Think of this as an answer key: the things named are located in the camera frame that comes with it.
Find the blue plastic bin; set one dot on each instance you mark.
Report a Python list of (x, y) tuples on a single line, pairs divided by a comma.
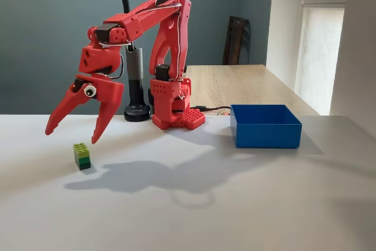
[(265, 135)]

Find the black gooseneck stand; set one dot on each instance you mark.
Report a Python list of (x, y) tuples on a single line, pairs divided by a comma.
[(135, 113)]

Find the grey sleeve on stand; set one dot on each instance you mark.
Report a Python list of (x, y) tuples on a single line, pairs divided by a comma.
[(134, 63)]

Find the green lego brick stack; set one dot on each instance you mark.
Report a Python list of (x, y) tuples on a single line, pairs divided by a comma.
[(82, 156)]

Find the red robot arm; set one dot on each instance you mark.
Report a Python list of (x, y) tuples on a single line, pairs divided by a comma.
[(164, 101)]

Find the dark wooden chair back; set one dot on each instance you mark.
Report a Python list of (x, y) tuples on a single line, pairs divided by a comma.
[(236, 42)]

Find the white googly eye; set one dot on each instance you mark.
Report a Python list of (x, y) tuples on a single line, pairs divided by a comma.
[(90, 91)]

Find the white window blind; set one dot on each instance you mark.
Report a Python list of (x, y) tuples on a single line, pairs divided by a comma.
[(318, 57)]

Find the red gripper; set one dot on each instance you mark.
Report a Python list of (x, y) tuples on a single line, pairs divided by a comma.
[(108, 89)]

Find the black table clamp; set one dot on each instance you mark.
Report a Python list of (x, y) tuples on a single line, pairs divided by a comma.
[(150, 99)]

